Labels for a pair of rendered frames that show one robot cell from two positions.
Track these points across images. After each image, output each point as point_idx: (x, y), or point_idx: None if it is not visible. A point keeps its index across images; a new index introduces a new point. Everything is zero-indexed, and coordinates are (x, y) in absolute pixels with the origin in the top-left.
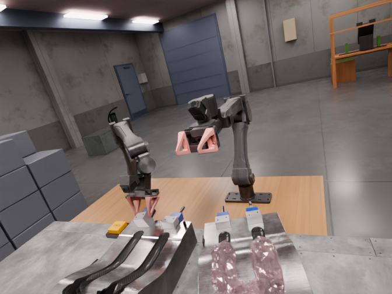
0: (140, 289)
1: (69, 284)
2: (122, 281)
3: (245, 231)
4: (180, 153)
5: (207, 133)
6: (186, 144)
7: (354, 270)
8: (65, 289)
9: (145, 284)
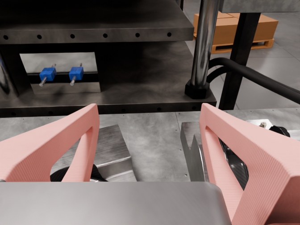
0: (203, 159)
1: (289, 135)
2: (242, 169)
3: None
4: (203, 140)
5: (12, 138)
6: (240, 221)
7: None
8: (285, 131)
9: (204, 168)
